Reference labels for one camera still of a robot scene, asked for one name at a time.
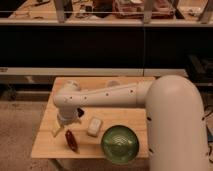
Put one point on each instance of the red chili pepper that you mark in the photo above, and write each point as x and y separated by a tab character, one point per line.
71	141

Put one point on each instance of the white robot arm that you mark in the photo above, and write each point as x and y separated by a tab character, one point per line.
177	136

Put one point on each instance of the green ceramic bowl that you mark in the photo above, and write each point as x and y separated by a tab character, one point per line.
120	144

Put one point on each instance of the small wooden table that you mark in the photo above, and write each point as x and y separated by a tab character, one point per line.
89	156

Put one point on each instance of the white sponge block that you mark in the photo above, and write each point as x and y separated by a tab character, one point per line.
94	126

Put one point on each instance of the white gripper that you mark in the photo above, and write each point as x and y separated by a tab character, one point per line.
66	119

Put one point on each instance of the translucent plastic cup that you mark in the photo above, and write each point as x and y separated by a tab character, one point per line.
112	83

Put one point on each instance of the long grey shelf bench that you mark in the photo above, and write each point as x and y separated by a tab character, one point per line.
27	71

